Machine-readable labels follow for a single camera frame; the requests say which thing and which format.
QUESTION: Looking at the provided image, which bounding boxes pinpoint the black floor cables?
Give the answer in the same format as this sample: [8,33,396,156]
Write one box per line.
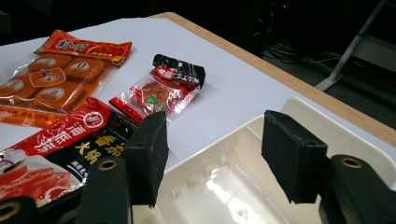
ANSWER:
[253,12,344,74]

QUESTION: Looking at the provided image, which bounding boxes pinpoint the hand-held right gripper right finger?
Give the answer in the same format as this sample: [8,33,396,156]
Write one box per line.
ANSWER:
[261,109,330,204]

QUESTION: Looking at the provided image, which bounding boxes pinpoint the red and black soup packet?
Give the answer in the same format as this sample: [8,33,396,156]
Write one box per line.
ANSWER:
[0,96,139,208]

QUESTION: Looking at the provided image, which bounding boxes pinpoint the large orange seasoning packet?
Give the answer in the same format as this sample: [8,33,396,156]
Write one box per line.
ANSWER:
[0,29,134,129]

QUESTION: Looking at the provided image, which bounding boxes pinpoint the small red and black packet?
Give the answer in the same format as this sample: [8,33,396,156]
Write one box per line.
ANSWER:
[108,53,207,125]

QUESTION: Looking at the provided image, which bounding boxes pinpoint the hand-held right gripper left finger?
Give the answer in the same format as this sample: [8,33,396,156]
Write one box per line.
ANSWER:
[123,110,170,209]

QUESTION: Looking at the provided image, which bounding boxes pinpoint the cream plastic container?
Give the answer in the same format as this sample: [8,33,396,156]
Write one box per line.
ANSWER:
[132,96,396,224]

